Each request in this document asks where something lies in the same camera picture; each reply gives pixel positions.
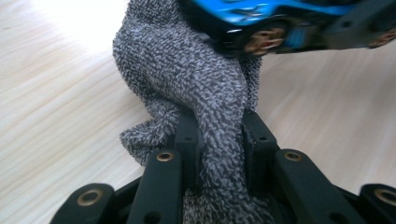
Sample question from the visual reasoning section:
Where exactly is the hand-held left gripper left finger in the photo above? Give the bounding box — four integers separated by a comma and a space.
174, 110, 204, 191

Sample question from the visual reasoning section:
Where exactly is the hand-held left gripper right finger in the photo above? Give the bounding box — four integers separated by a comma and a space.
242, 108, 279, 197

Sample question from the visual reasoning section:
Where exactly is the grey knitted cloth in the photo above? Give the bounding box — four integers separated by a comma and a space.
112, 0, 275, 224

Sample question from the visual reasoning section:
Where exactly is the blue and black toy car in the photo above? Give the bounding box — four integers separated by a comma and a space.
178, 0, 396, 59

